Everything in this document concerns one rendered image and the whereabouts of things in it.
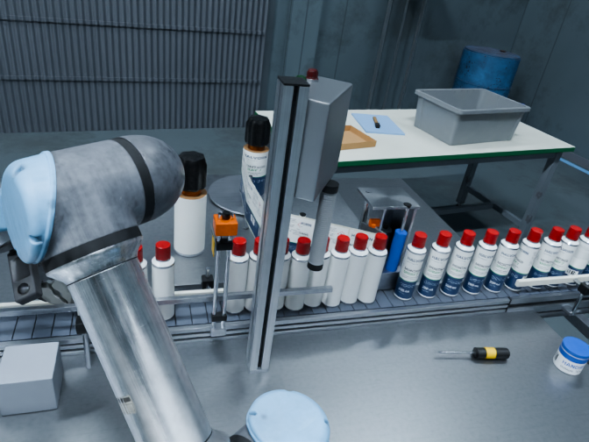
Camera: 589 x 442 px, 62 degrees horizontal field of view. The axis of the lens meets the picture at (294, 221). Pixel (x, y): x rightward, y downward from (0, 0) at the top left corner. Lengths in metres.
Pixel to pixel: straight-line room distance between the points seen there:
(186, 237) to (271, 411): 0.78
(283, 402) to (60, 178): 0.41
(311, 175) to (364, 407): 0.55
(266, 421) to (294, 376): 0.49
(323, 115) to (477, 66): 4.90
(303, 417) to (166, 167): 0.38
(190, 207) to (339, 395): 0.62
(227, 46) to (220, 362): 3.84
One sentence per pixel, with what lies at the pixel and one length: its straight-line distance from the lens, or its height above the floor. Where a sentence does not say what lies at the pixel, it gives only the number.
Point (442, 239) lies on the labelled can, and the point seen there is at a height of 1.07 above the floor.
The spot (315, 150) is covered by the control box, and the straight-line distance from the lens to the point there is 0.86.
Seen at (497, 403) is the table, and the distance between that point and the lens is 1.31.
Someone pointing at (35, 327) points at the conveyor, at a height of 0.88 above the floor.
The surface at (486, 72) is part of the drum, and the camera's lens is 5.69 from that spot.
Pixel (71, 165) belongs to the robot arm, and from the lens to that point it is 0.60.
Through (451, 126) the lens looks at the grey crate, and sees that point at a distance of 2.92.
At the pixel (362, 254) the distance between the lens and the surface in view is 1.24.
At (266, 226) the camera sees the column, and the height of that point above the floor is 1.23.
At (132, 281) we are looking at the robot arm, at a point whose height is 1.34.
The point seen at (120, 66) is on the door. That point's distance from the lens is 4.60.
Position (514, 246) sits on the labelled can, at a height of 1.04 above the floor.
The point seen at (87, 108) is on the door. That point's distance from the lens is 4.68.
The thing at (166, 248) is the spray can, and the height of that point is 1.08.
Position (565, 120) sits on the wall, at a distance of 6.28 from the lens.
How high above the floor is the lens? 1.70
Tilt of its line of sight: 30 degrees down
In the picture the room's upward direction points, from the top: 9 degrees clockwise
